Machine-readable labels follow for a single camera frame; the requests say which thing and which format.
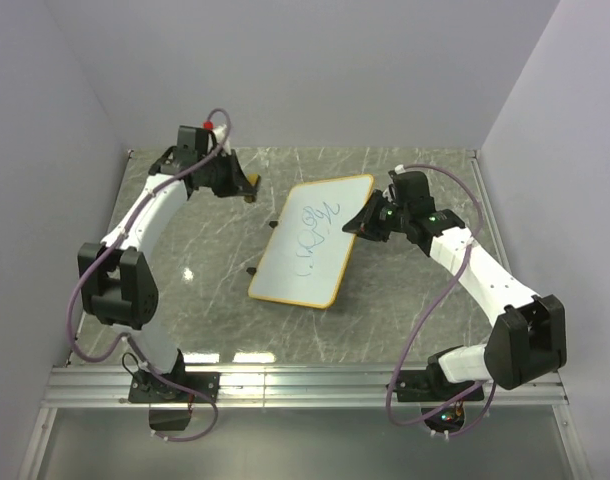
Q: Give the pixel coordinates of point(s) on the aluminium rail frame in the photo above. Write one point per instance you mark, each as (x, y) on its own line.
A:
(302, 391)

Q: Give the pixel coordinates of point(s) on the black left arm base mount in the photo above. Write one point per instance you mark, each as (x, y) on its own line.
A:
(172, 401)

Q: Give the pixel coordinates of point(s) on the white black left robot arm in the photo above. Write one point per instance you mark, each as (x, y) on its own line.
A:
(118, 287)

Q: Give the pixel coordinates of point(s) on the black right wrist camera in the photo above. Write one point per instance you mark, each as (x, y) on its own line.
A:
(410, 190)

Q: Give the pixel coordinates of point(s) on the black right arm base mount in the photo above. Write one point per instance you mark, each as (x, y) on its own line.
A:
(419, 386)

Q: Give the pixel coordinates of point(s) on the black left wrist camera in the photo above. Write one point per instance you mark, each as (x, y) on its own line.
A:
(194, 143)

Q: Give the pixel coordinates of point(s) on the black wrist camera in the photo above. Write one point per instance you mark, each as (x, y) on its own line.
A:
(194, 143)
(410, 190)

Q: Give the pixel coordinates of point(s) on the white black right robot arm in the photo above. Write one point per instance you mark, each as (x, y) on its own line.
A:
(528, 331)

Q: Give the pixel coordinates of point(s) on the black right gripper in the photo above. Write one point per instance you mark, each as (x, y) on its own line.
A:
(364, 223)

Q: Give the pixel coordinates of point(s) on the yellow black whiteboard eraser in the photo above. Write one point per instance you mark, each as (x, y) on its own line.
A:
(254, 181)

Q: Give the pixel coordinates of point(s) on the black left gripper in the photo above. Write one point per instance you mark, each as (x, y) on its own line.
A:
(238, 183)

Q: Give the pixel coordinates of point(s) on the metal wire whiteboard stand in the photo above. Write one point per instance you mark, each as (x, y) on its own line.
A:
(252, 270)

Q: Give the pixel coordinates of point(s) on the yellow framed whiteboard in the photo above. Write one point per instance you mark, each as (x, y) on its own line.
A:
(307, 254)

